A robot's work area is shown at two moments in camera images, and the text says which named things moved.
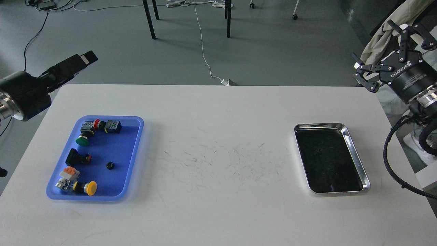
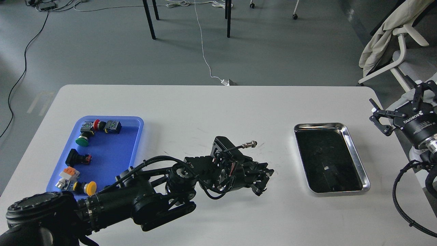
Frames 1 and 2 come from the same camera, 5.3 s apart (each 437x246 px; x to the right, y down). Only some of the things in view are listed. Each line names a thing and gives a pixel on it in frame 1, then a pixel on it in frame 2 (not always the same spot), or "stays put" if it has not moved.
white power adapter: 225,82 stays put
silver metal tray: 331,163 stays put
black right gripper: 409,78 -> 420,121
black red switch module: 74,158 stays put
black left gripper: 30,94 -> 244,173
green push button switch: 83,139 stays put
